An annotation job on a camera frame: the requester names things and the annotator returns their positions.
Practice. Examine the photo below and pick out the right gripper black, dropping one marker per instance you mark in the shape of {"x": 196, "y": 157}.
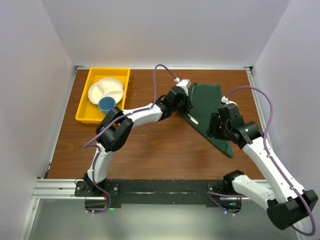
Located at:
{"x": 212, "y": 130}

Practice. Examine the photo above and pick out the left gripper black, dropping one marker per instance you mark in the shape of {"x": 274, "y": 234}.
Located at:
{"x": 188, "y": 106}

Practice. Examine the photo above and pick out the dark green cloth napkin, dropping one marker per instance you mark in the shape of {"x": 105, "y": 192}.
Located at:
{"x": 205, "y": 99}

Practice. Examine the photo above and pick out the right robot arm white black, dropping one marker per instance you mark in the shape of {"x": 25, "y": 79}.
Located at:
{"x": 285, "y": 200}

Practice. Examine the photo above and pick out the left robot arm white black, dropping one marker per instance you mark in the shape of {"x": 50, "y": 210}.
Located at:
{"x": 114, "y": 130}

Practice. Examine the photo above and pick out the white divided plate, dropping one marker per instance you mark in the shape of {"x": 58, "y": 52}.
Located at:
{"x": 106, "y": 87}

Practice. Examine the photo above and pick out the blue plastic cup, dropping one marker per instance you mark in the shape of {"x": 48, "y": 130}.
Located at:
{"x": 106, "y": 103}

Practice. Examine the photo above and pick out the yellow plastic bin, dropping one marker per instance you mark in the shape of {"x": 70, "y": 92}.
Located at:
{"x": 89, "y": 113}

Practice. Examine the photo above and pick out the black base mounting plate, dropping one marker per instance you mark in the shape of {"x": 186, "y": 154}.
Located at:
{"x": 169, "y": 192}

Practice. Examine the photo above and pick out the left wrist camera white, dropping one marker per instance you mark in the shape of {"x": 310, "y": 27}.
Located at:
{"x": 184, "y": 84}

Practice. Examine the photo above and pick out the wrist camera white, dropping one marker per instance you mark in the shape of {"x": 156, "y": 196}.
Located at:
{"x": 184, "y": 84}
{"x": 224, "y": 101}

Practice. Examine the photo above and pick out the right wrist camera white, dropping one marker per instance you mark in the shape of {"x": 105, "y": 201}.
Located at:
{"x": 224, "y": 101}

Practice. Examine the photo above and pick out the aluminium table frame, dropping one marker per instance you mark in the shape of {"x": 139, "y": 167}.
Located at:
{"x": 96, "y": 203}

